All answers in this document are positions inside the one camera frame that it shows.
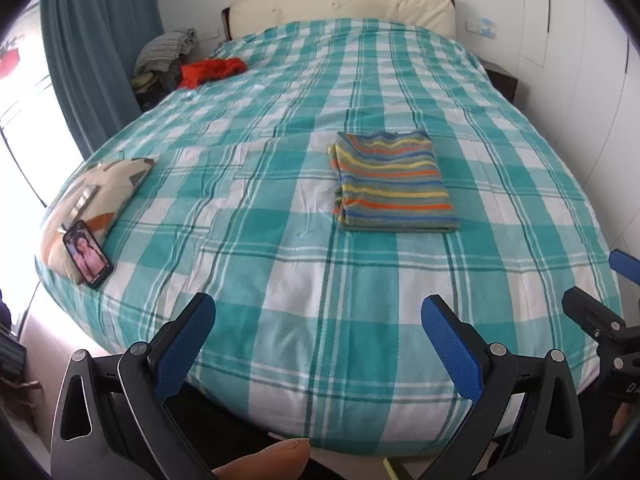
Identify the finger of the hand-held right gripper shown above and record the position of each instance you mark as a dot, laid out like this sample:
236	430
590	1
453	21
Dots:
625	266
590	310

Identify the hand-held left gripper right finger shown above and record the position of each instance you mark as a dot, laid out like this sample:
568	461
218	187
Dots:
452	347

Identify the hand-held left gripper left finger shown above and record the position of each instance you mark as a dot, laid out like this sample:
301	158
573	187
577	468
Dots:
182	345

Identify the striped knit sweater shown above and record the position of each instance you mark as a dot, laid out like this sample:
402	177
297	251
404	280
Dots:
390	185

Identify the grey clothes pile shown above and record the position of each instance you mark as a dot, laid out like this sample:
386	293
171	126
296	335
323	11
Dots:
162	52

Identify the person's right hand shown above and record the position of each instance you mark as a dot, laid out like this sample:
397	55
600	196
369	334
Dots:
621	419

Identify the person's left hand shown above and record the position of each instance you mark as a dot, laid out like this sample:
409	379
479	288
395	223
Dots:
265	462

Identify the black smartphone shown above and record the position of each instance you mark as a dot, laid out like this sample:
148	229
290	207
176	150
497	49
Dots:
87	255

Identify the yellow-green object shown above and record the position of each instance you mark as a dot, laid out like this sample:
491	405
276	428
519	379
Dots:
394	470

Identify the bed with teal plaid cover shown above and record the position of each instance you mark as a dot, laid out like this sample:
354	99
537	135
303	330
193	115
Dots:
300	270

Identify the patterned cream pillow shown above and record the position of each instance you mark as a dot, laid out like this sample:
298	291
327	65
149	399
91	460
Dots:
117	180

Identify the white wardrobe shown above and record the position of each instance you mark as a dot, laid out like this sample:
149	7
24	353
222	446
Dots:
580	85

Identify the dark wooden nightstand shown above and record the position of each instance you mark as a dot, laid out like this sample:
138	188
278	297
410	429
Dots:
502	82

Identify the green cloth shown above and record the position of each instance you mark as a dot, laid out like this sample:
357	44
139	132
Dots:
142	83

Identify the red cloth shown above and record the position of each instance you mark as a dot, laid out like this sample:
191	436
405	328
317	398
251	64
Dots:
210	71

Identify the blue curtain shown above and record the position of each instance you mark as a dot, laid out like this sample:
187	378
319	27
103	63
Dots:
90	35

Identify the red blurry object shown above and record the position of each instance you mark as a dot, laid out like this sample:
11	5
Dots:
9	60

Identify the cream padded headboard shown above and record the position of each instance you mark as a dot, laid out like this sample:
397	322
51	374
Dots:
340	10

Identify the white wall socket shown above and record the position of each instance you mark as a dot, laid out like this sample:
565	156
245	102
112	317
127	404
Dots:
481	27

